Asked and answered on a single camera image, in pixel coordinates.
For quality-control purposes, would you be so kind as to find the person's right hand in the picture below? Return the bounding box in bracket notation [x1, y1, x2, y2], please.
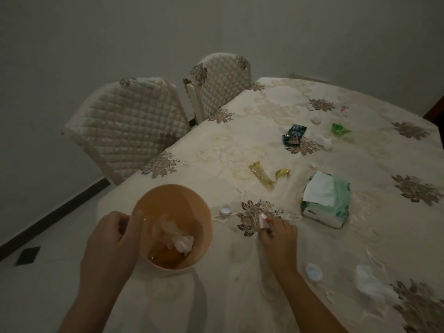
[256, 217, 299, 276]

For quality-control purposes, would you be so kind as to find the person's left hand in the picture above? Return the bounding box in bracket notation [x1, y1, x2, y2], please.
[80, 210, 145, 292]

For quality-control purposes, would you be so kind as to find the gold candy wrapper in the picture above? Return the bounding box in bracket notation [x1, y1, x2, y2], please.
[248, 161, 275, 188]
[149, 218, 195, 264]

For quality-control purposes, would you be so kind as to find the pink plastic bin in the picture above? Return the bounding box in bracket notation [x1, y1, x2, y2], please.
[132, 184, 213, 278]

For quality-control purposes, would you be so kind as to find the dark blue snack wrapper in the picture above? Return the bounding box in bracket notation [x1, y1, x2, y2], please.
[281, 123, 308, 146]

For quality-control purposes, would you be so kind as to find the person's left forearm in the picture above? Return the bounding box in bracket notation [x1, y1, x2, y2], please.
[57, 282, 122, 333]

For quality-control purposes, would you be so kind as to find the person's right forearm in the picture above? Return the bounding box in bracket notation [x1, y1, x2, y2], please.
[276, 266, 349, 333]

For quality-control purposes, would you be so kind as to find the green white tissue pack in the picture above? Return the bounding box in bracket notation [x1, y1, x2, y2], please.
[301, 171, 352, 228]

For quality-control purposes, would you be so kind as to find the table with cream floral cloth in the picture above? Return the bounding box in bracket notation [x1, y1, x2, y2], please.
[97, 76, 444, 333]

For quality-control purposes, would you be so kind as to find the cream quilted chair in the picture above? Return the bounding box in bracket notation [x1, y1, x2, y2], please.
[62, 78, 191, 186]
[183, 53, 252, 123]

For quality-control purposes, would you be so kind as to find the dark wooden door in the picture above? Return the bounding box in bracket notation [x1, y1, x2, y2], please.
[428, 107, 444, 149]

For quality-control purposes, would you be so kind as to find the orange wooden door frame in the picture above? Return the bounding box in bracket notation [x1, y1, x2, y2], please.
[422, 95, 444, 122]

